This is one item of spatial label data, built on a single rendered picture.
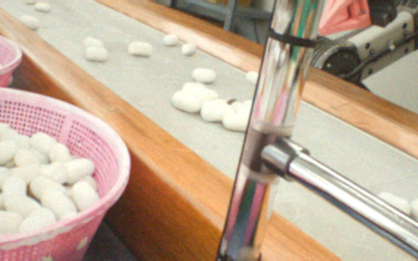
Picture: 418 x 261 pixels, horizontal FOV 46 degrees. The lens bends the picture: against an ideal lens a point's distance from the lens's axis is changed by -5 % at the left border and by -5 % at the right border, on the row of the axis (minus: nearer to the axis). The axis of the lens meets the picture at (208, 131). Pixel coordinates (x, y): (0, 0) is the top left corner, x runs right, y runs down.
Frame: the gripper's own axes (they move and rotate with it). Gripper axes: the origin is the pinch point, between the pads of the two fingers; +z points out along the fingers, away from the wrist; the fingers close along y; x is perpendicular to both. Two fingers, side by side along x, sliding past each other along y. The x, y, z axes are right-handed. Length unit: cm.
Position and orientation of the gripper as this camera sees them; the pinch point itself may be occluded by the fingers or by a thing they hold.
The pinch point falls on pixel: (324, 28)
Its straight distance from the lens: 68.6
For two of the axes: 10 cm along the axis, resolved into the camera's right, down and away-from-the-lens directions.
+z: -7.2, 6.5, -2.5
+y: 5.9, 3.8, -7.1
